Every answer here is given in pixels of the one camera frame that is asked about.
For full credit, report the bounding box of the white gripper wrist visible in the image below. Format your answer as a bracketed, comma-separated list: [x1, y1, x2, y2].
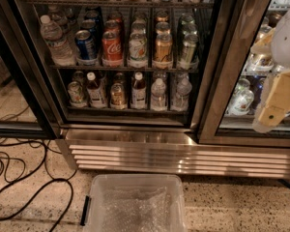
[250, 28, 290, 133]

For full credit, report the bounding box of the blue pepsi can front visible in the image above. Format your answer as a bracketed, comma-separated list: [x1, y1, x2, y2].
[74, 30, 97, 60]

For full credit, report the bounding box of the blue pepsi can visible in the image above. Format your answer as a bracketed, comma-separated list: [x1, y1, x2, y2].
[74, 30, 97, 60]
[80, 19, 98, 39]

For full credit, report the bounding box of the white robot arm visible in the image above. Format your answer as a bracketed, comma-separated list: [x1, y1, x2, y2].
[250, 9, 290, 133]

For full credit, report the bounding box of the green silver soda can front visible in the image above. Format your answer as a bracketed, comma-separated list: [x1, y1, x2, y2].
[180, 34, 198, 64]

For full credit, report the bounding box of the orange gold soda can front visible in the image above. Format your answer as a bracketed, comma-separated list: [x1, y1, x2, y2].
[154, 34, 173, 63]

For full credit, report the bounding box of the clear water bottle bottom shelf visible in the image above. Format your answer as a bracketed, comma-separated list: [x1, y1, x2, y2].
[151, 78, 166, 111]

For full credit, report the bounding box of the clear water bottle shelf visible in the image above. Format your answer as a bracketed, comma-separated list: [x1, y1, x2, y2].
[151, 78, 166, 111]
[40, 15, 76, 66]

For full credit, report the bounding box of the stainless steel fridge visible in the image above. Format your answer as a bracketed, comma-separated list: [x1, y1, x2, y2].
[0, 0, 290, 181]

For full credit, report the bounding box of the steel fridge grille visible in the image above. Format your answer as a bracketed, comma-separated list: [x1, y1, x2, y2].
[56, 139, 290, 179]

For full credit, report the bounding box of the white green soda can front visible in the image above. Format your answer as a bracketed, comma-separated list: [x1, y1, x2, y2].
[129, 34, 147, 61]

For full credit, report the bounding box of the gold can bottom shelf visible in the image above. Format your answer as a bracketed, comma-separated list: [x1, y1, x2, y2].
[110, 83, 128, 109]

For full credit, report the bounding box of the red coca-cola can front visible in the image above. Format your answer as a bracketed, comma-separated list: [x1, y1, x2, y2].
[102, 31, 123, 61]

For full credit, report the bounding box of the red coca-cola can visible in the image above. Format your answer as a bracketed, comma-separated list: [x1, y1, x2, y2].
[104, 20, 121, 34]
[102, 31, 123, 61]

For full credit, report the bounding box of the small can bottom shelf left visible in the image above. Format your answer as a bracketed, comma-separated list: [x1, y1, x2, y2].
[68, 81, 87, 107]

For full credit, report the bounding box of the clear water bottle middle shelf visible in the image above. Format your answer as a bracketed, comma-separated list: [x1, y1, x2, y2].
[40, 15, 76, 66]

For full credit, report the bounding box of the clear water bottle bottom right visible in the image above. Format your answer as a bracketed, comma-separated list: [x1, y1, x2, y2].
[171, 78, 192, 111]

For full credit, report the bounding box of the dark juice bottle white cap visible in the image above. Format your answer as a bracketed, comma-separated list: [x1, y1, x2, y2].
[130, 72, 147, 109]

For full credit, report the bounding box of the brown tea bottle white cap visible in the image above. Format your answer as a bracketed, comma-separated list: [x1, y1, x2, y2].
[86, 72, 106, 108]

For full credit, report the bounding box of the clear plastic storage bin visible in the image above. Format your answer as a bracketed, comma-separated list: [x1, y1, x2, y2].
[80, 174, 188, 232]

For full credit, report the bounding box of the open fridge door frame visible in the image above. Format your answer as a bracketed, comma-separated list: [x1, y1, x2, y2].
[195, 0, 290, 148]

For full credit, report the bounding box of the black floor cable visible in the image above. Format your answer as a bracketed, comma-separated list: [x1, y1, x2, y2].
[0, 136, 78, 232]

